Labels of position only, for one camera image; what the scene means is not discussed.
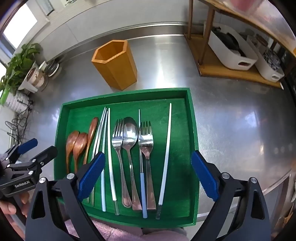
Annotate light blue ended chopstick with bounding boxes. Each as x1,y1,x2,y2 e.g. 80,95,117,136
101,111,109,212

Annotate person's left hand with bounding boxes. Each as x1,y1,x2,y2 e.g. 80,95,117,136
0,191,31,229

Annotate blue handled metal chopstick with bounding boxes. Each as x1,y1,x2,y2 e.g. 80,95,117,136
138,109,148,219

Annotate green wooden tray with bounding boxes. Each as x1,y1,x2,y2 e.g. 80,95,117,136
54,87,200,226

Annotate wooden shelf rack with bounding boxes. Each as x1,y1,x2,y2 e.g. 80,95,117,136
184,0,296,89

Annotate metal spoon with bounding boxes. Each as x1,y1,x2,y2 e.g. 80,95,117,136
122,116,142,211

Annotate dark object in bin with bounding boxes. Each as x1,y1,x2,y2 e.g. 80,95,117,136
211,27,247,57

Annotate green potted plant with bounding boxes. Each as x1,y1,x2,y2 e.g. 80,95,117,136
0,43,42,93

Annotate white chopstick clear tip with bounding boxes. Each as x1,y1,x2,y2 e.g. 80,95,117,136
107,108,120,215

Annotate window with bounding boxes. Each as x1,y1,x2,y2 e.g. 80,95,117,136
0,2,39,69

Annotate long white chopstick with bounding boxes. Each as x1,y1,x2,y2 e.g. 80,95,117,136
155,103,173,220

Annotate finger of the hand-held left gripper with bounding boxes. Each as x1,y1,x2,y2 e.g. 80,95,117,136
0,138,38,164
28,146,58,173

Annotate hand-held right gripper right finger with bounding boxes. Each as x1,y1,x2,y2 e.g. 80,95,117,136
191,150,271,241

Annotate black cables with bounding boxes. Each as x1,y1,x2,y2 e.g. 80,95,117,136
4,101,36,145

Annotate metal fork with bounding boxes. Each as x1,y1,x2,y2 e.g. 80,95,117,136
112,119,133,208
138,121,158,212

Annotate white striped pot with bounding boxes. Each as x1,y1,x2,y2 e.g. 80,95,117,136
4,90,31,114

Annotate hexagonal wooden utensil holder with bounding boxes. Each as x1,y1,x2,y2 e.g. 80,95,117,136
91,39,137,91

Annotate white plastic bin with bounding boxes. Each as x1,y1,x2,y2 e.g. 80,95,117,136
246,35,285,82
208,23,259,70

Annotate blue patterned bowl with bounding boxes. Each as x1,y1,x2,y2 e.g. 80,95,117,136
262,47,282,70

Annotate person's pink clothing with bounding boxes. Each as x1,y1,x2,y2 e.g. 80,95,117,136
64,219,189,241

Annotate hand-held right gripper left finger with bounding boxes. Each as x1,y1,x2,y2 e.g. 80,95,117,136
25,151,106,241

